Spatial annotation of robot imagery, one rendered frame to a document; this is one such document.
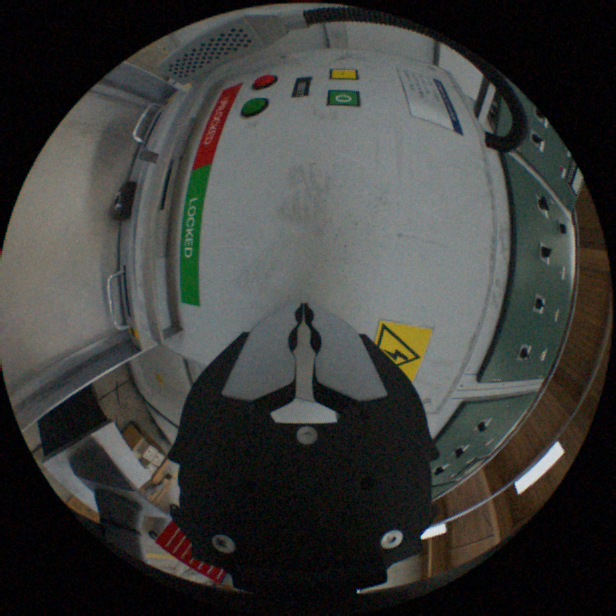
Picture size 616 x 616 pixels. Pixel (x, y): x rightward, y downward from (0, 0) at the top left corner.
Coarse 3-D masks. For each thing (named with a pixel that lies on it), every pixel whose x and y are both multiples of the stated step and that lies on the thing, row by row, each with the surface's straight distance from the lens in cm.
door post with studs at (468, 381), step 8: (464, 376) 52; (472, 376) 55; (464, 384) 55; (472, 384) 57; (480, 384) 60; (488, 384) 63; (496, 384) 67; (504, 384) 71; (512, 384) 77; (520, 384) 83
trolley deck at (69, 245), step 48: (96, 96) 53; (48, 144) 47; (96, 144) 46; (48, 192) 43; (96, 192) 43; (48, 240) 41; (96, 240) 41; (0, 288) 43; (48, 288) 40; (96, 288) 41; (0, 336) 44; (48, 336) 42; (96, 336) 42
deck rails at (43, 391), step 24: (120, 72) 52; (144, 72) 51; (120, 96) 53; (144, 96) 55; (168, 96) 54; (120, 336) 44; (72, 360) 43; (96, 360) 43; (120, 360) 39; (24, 384) 45; (48, 384) 44; (72, 384) 40; (24, 408) 46; (48, 408) 39
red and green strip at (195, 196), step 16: (224, 96) 32; (224, 112) 28; (208, 128) 28; (208, 144) 25; (208, 160) 23; (192, 176) 24; (208, 176) 22; (192, 192) 23; (192, 208) 22; (192, 224) 21; (192, 240) 21; (192, 256) 21; (192, 272) 21; (192, 288) 21; (192, 304) 22
